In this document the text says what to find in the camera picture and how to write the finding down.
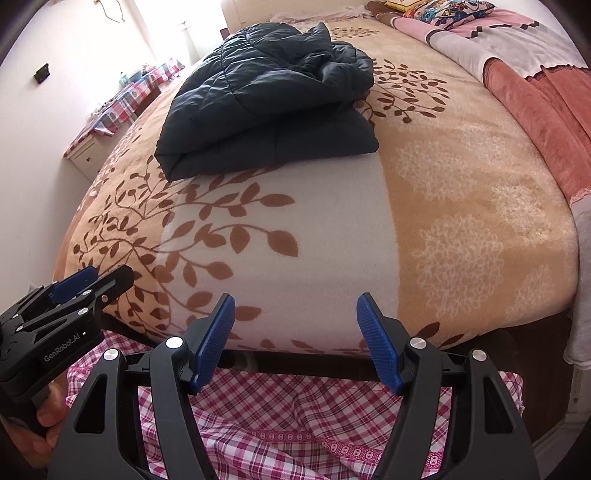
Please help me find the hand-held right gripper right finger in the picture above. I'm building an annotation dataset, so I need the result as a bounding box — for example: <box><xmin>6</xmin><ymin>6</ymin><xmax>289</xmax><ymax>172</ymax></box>
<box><xmin>355</xmin><ymin>292</ymin><xmax>541</xmax><ymax>480</ymax></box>

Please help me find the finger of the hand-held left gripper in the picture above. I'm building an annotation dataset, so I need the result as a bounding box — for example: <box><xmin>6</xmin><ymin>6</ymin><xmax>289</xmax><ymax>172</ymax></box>
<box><xmin>15</xmin><ymin>265</ymin><xmax>136</xmax><ymax>335</ymax></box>
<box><xmin>8</xmin><ymin>266</ymin><xmax>99</xmax><ymax>324</ymax></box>

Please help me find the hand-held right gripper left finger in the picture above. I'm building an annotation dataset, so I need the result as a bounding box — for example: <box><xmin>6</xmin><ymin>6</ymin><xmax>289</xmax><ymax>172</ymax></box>
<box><xmin>47</xmin><ymin>293</ymin><xmax>236</xmax><ymax>480</ymax></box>

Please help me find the dark navy puffer jacket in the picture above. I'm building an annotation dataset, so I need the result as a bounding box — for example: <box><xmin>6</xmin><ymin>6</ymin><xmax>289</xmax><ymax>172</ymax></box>
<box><xmin>154</xmin><ymin>21</ymin><xmax>380</xmax><ymax>182</ymax></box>

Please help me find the person's left hand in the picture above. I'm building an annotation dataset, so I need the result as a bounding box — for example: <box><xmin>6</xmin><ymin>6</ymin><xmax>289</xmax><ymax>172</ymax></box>
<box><xmin>0</xmin><ymin>382</ymin><xmax>71</xmax><ymax>476</ymax></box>

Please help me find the person's plaid pink clothing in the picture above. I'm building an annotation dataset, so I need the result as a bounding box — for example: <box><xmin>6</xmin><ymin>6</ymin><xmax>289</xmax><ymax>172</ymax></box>
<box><xmin>59</xmin><ymin>329</ymin><xmax>526</xmax><ymax>480</ymax></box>

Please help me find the white nightstand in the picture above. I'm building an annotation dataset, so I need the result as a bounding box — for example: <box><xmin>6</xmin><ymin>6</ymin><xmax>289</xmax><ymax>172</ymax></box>
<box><xmin>69</xmin><ymin>136</ymin><xmax>110</xmax><ymax>182</ymax></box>

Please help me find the beige leaf pattern blanket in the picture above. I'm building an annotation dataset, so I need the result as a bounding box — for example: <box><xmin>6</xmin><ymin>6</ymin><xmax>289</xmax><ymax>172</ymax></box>
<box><xmin>60</xmin><ymin>16</ymin><xmax>581</xmax><ymax>357</ymax></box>

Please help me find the bedside cabinet with plaid cloth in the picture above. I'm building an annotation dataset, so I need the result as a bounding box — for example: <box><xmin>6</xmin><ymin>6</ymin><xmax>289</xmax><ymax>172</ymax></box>
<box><xmin>64</xmin><ymin>58</ymin><xmax>186</xmax><ymax>157</ymax></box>

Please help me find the coral pink fleece blanket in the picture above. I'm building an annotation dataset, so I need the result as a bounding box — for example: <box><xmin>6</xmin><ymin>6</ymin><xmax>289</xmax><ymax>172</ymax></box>
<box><xmin>396</xmin><ymin>6</ymin><xmax>591</xmax><ymax>370</ymax></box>

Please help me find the white headboard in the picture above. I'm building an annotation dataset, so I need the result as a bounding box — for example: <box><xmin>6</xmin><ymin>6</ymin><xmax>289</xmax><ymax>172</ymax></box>
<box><xmin>221</xmin><ymin>0</ymin><xmax>372</xmax><ymax>29</ymax></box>

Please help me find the brown plush toy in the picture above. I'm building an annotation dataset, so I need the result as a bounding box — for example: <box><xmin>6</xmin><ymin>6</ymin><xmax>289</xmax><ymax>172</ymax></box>
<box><xmin>367</xmin><ymin>0</ymin><xmax>410</xmax><ymax>25</ymax></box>

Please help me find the white sheer cloth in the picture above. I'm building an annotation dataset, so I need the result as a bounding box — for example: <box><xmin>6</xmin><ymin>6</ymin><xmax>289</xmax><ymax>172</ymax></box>
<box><xmin>270</xmin><ymin>11</ymin><xmax>370</xmax><ymax>25</ymax></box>

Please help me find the colourful printed pillow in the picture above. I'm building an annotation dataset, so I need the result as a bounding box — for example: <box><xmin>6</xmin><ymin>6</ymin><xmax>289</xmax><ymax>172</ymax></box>
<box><xmin>406</xmin><ymin>0</ymin><xmax>498</xmax><ymax>31</ymax></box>

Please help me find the dark wooden bed frame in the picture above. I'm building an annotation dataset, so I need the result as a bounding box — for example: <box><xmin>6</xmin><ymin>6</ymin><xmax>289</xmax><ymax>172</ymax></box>
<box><xmin>99</xmin><ymin>309</ymin><xmax>580</xmax><ymax>446</ymax></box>

